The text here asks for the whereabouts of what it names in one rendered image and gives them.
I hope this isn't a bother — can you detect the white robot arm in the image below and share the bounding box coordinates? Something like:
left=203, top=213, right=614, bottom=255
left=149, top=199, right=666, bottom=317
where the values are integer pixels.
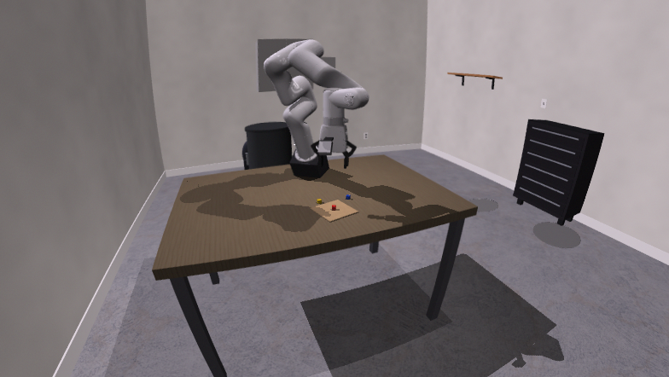
left=264, top=39, right=369, bottom=162

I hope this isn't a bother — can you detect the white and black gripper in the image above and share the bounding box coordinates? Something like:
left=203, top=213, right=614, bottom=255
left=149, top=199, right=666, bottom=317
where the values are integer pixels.
left=311, top=125, right=357, bottom=169

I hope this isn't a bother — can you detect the beige flat mat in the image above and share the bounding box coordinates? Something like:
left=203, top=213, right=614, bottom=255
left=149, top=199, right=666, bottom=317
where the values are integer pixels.
left=311, top=200, right=358, bottom=222

